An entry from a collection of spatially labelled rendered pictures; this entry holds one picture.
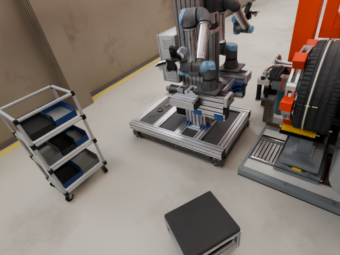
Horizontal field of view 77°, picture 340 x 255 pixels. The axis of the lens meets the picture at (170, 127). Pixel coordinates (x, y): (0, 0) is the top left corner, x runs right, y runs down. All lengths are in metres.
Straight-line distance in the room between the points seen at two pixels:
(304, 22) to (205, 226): 1.83
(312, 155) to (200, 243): 1.30
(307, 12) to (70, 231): 2.74
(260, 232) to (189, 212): 0.62
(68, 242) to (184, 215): 1.07
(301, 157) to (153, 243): 1.47
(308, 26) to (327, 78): 0.77
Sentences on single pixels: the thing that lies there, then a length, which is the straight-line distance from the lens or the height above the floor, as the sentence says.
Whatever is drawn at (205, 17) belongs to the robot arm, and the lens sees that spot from 1.73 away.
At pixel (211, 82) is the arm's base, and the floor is 0.89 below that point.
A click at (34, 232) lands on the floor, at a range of 2.47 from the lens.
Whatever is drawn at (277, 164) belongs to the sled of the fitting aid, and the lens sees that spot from 2.20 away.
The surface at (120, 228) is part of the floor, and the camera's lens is 2.07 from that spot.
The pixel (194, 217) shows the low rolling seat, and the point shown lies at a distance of 1.59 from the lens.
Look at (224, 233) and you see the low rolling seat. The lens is 1.54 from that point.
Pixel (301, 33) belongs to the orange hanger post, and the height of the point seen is 1.11.
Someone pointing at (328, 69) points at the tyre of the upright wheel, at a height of 1.09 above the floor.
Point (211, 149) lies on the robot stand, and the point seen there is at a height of 0.22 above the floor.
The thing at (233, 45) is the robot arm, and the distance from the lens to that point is 2.29.
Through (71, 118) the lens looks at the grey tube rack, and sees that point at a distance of 2.13.
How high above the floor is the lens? 1.71
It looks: 36 degrees down
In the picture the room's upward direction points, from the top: 10 degrees counter-clockwise
